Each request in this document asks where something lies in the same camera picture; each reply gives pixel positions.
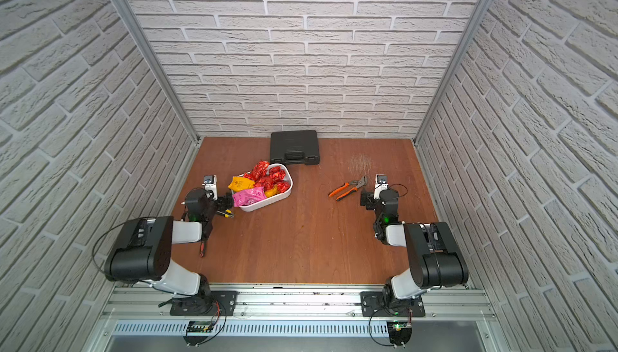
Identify orange tea bag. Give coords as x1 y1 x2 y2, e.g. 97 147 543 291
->
228 177 255 193

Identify pink tea bag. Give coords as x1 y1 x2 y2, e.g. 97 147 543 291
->
233 186 267 207

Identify yellow tea bag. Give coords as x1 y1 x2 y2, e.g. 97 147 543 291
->
265 185 279 198

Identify white storage box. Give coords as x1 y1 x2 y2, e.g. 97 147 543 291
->
228 161 293 212

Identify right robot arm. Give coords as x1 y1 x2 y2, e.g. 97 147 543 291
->
360 188 469 306

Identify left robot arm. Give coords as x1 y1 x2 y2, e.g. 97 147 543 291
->
91 187 233 299

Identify red tea bags in box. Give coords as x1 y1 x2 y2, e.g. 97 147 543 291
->
242 161 291 194

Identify yellow black utility knife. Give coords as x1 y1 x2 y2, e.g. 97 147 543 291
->
217 210 234 218

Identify black plastic tool case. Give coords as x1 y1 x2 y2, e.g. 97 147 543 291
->
270 130 320 165

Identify left controller board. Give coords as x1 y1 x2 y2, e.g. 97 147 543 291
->
183 321 218 347

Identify controller board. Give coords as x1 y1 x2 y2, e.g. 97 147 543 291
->
183 321 218 347
386 321 413 348

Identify right controller board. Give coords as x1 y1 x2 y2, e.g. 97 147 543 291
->
386 321 413 348

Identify orange handled pliers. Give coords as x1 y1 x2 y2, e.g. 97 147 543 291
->
328 176 368 202

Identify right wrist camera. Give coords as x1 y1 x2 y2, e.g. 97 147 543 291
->
373 174 389 199

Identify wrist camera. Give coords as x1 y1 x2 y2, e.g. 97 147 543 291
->
373 174 389 199
202 175 218 200

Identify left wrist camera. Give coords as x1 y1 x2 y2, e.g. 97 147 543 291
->
202 175 218 200

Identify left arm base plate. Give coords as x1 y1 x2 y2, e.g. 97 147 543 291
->
170 290 238 317

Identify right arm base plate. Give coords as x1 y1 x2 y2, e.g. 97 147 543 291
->
360 291 426 318

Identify aluminium front rail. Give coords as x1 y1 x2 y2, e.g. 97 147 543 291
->
101 283 497 321

